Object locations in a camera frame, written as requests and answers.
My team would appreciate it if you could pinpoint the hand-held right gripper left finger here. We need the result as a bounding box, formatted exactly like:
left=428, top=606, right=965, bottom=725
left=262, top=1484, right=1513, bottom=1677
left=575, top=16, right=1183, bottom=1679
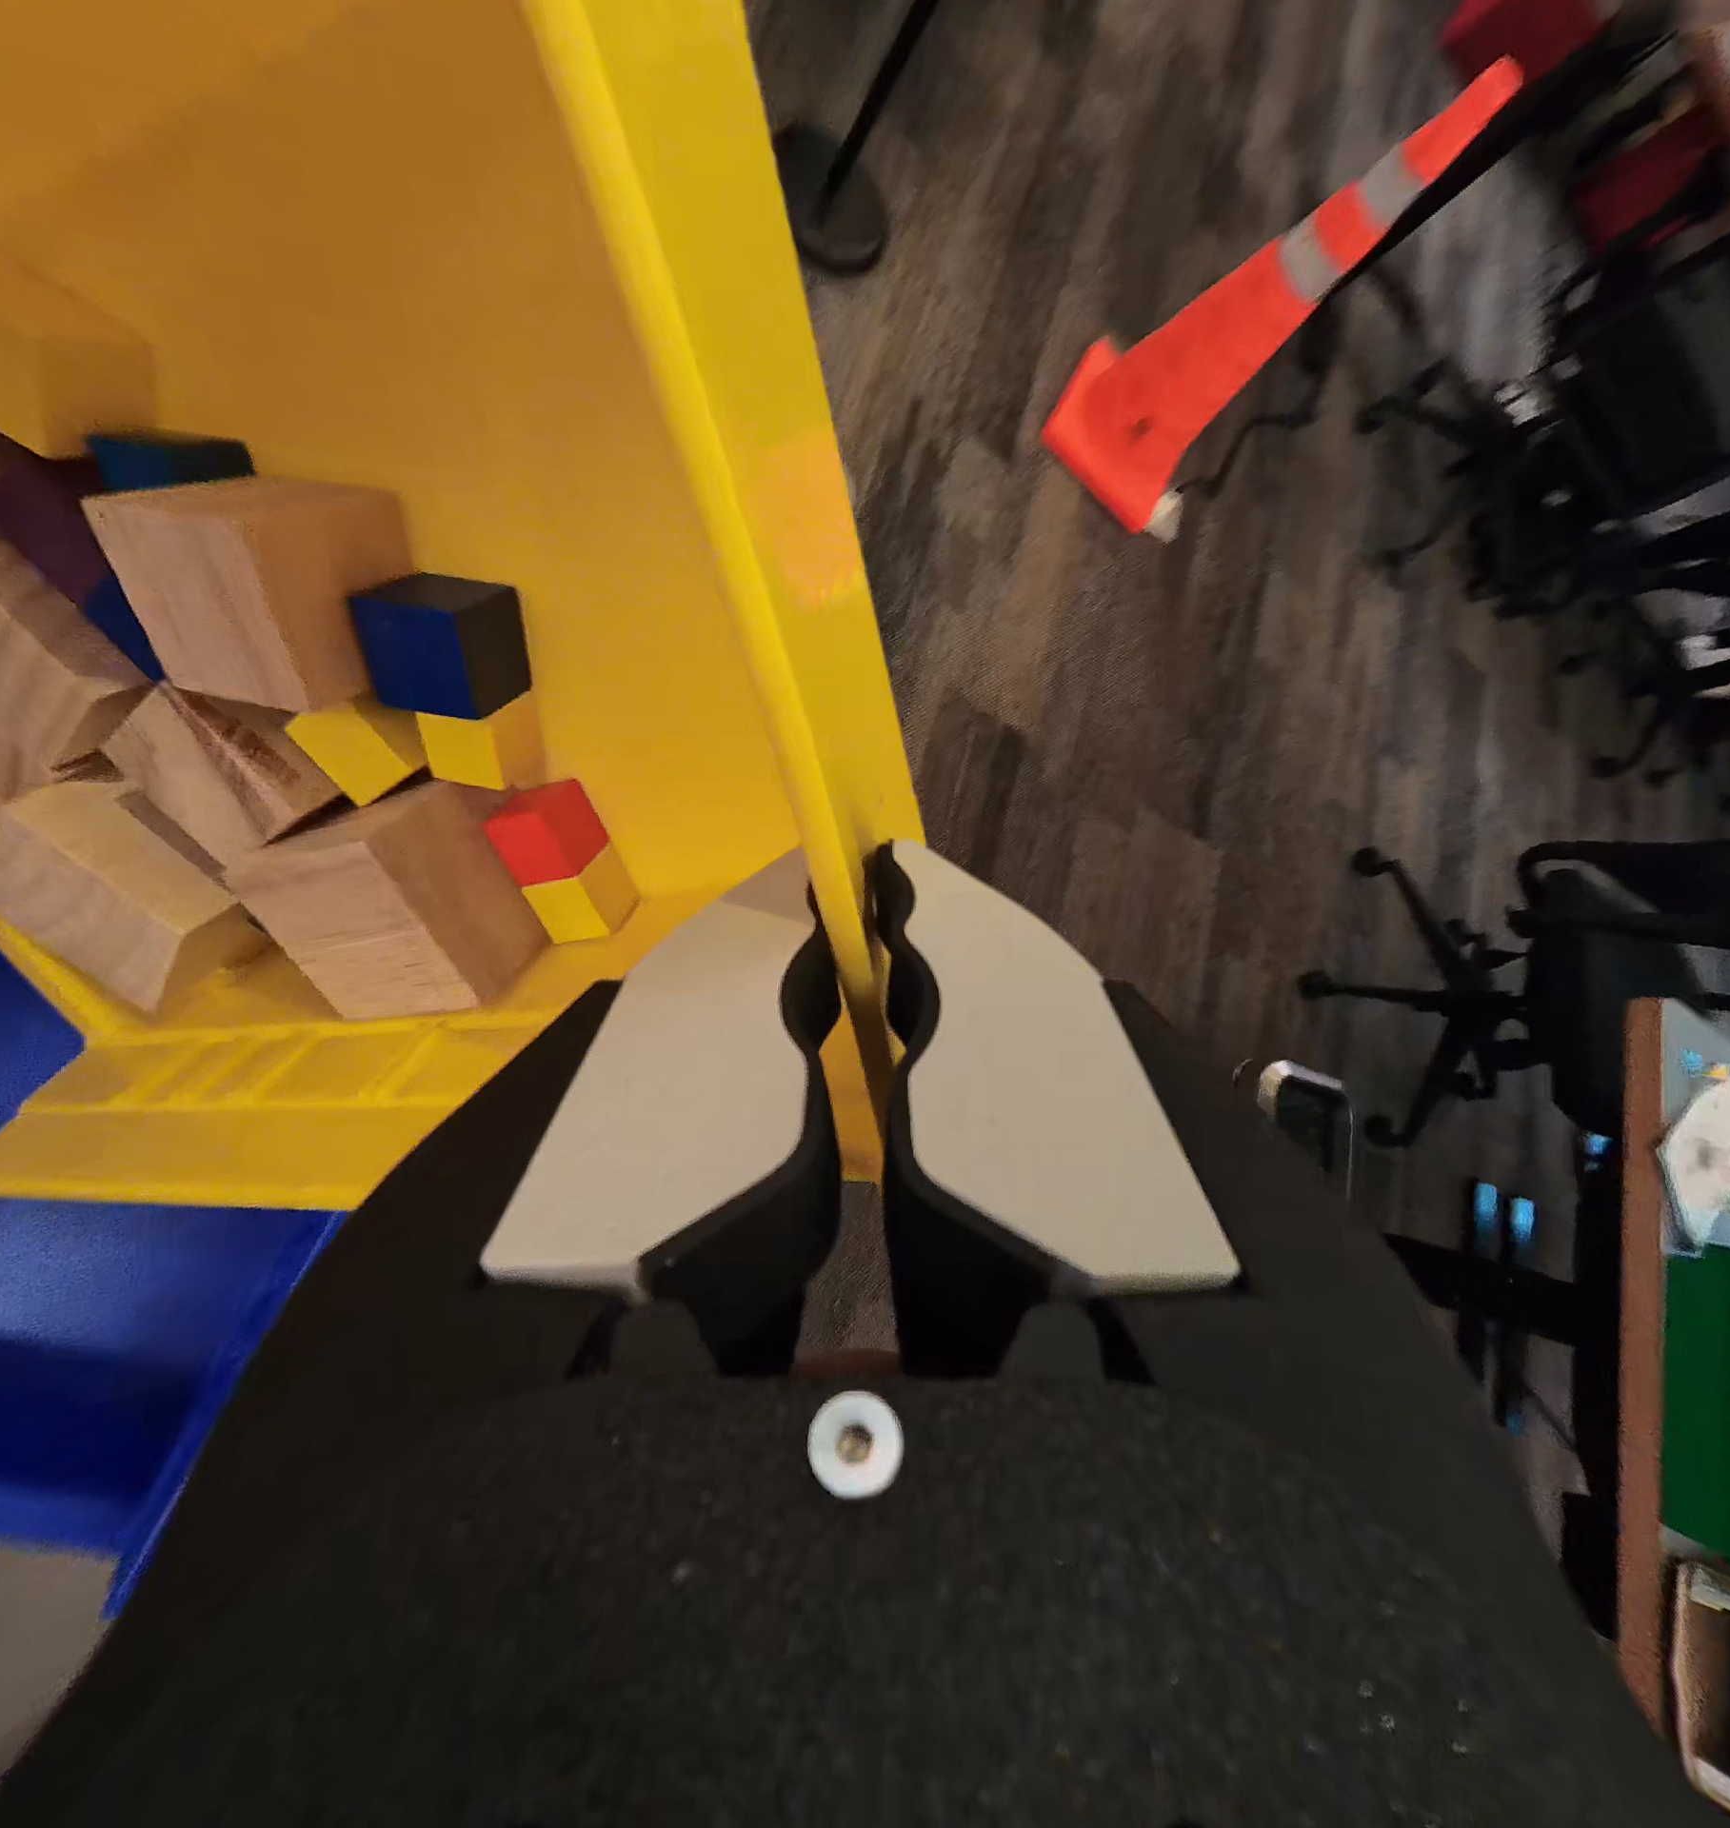
left=480, top=848, right=844, bottom=1379

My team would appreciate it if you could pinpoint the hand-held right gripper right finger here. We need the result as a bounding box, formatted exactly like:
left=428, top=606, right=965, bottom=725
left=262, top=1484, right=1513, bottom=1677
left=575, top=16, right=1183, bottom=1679
left=863, top=838, right=1245, bottom=1379

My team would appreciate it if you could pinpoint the blue plastic box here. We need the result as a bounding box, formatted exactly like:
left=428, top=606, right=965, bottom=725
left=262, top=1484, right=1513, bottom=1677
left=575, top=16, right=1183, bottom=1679
left=0, top=900, right=347, bottom=1619

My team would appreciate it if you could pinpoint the pile of mixed wooden cubes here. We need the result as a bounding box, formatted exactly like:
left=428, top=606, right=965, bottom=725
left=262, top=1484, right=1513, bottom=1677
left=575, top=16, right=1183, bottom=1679
left=0, top=407, right=641, bottom=1025

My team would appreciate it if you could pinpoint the yellow plastic box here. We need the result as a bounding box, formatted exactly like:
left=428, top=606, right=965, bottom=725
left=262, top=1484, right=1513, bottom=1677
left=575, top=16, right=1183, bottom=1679
left=0, top=0, right=929, bottom=1212

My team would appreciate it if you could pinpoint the black office chair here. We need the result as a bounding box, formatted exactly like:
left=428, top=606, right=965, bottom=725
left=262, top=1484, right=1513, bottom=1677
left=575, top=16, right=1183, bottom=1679
left=1296, top=834, right=1730, bottom=1146
left=1360, top=214, right=1730, bottom=777

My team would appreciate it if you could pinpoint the wooden table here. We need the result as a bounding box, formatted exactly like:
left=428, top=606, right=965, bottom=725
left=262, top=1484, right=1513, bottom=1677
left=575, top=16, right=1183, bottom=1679
left=1614, top=997, right=1730, bottom=1828

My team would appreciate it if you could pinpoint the orange traffic cone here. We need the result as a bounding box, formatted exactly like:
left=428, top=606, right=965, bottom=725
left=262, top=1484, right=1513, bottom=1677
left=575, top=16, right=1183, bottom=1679
left=1040, top=57, right=1525, bottom=544

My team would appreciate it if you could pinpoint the black tripod stand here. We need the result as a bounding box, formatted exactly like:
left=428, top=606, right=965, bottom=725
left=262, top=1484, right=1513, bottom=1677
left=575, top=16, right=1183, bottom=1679
left=770, top=0, right=941, bottom=276

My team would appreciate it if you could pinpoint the red bag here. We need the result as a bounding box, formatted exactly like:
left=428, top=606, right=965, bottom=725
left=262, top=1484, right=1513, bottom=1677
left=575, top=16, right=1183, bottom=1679
left=1441, top=0, right=1614, bottom=83
left=1574, top=107, right=1725, bottom=254

